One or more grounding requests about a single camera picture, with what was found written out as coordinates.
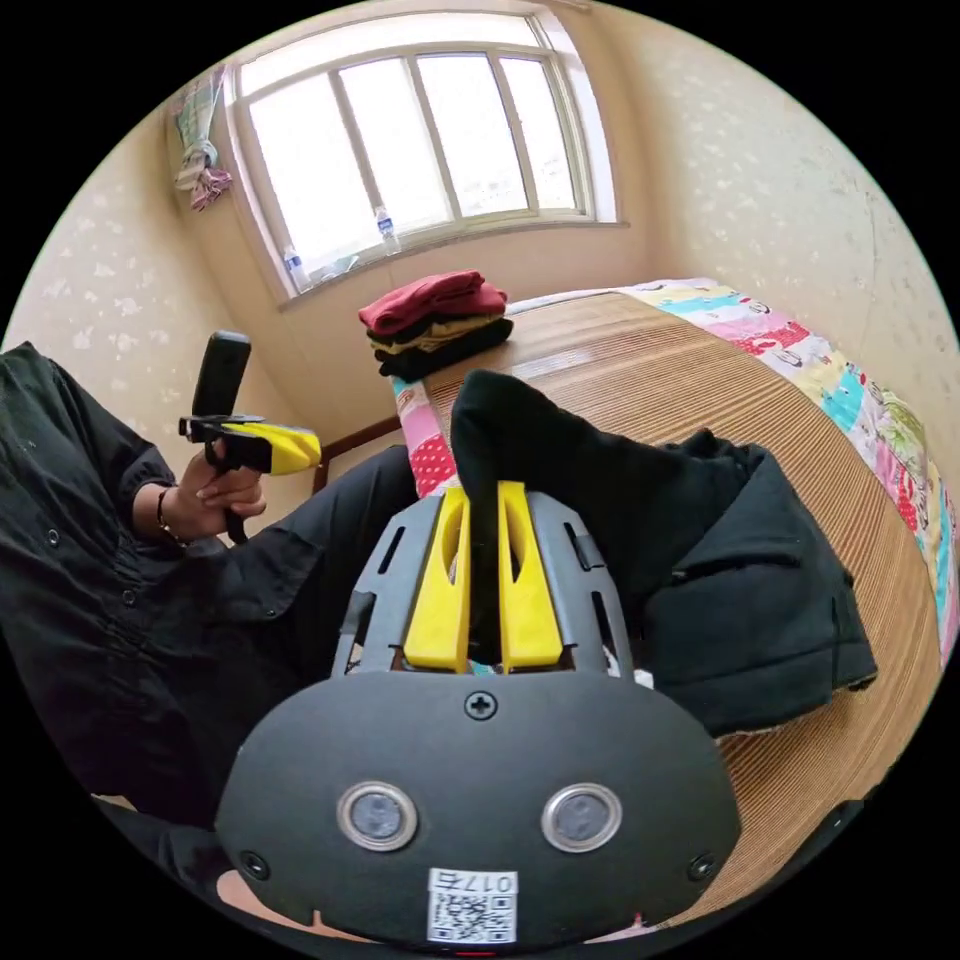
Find person's right hand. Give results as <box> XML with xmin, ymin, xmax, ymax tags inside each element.
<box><xmin>215</xmin><ymin>868</ymin><xmax>380</xmax><ymax>945</ymax></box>

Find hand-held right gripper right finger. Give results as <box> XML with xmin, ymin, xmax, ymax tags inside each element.
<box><xmin>496</xmin><ymin>481</ymin><xmax>565</xmax><ymax>675</ymax></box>

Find black long pants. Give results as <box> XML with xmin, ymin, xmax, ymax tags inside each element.
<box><xmin>448</xmin><ymin>368</ymin><xmax>880</xmax><ymax>738</ymax></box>

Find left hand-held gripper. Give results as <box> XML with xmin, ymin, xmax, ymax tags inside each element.
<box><xmin>177</xmin><ymin>416</ymin><xmax>323</xmax><ymax>546</ymax></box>

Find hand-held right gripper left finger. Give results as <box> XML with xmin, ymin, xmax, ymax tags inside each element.
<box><xmin>403</xmin><ymin>485</ymin><xmax>473</xmax><ymax>672</ymax></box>

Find person's left hand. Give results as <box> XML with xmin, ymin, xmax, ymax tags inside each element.
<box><xmin>169</xmin><ymin>448</ymin><xmax>267</xmax><ymax>543</ymax></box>

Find tied-up patterned curtain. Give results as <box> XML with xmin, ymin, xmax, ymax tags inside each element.
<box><xmin>170</xmin><ymin>65</ymin><xmax>235</xmax><ymax>213</ymax></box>

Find person's left forearm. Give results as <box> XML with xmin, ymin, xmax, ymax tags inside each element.
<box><xmin>133</xmin><ymin>483</ymin><xmax>181</xmax><ymax>547</ymax></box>

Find window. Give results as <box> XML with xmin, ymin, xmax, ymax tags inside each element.
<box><xmin>223</xmin><ymin>10</ymin><xmax>630</xmax><ymax>312</ymax></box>

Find person's body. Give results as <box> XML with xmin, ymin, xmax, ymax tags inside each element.
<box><xmin>0</xmin><ymin>341</ymin><xmax>421</xmax><ymax>856</ymax></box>

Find pile of clothes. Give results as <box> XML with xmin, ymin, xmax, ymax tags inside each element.
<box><xmin>357</xmin><ymin>269</ymin><xmax>516</xmax><ymax>381</ymax></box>

